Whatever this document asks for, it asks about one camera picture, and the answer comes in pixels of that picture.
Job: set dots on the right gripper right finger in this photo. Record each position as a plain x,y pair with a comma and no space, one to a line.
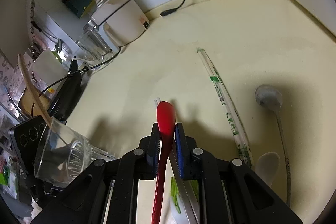
212,174

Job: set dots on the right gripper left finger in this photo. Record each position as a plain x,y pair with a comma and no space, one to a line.
124,174

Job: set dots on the large beige plastic spoon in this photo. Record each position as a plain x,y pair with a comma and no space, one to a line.
267,167

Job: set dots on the clear drinking glass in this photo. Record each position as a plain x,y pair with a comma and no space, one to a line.
63,154

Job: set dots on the red plastic spoon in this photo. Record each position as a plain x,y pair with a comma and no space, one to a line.
166,130

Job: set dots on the wooden handled metal fork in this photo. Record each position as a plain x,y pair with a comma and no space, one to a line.
32,90

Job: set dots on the white plastic spork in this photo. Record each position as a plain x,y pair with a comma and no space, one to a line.
165,111

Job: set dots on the green silicone brush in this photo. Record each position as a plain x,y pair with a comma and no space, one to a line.
174,193

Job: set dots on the wrapped disposable chopsticks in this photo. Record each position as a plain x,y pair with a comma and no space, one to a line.
234,121

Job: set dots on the clear glass jar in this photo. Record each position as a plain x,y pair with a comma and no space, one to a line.
92,43

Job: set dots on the beige electric kettle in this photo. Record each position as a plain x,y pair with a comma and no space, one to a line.
120,21

